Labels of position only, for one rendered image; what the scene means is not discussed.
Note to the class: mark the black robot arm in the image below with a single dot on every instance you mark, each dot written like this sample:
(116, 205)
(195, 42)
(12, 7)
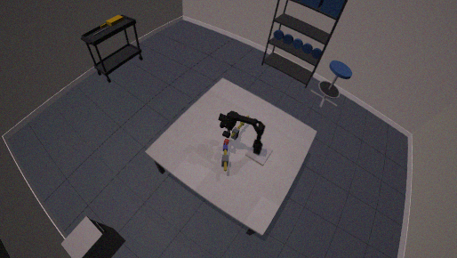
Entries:
(232, 117)

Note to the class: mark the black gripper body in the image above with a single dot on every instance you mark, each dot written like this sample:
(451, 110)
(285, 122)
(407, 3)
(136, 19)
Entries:
(227, 133)

